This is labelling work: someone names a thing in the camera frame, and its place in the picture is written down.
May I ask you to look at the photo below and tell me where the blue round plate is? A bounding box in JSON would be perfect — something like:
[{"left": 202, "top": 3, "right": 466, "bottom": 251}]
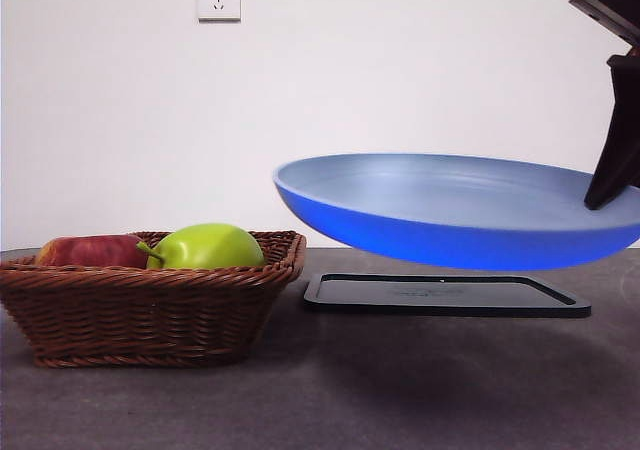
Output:
[{"left": 272, "top": 153, "right": 640, "bottom": 272}]

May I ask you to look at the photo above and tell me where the brown woven wicker basket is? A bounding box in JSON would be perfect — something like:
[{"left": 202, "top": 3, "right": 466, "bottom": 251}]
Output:
[{"left": 0, "top": 229, "right": 307, "bottom": 370}]

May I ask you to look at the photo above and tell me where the dark rectangular cutting board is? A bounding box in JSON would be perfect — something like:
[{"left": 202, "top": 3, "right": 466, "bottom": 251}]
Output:
[{"left": 303, "top": 272, "right": 593, "bottom": 320}]

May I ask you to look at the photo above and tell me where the green apple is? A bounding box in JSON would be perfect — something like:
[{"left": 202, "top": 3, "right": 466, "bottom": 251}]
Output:
[{"left": 137, "top": 223, "right": 266, "bottom": 271}]

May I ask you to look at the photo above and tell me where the red apple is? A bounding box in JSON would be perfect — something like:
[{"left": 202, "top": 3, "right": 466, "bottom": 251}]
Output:
[{"left": 34, "top": 234, "right": 151, "bottom": 270}]

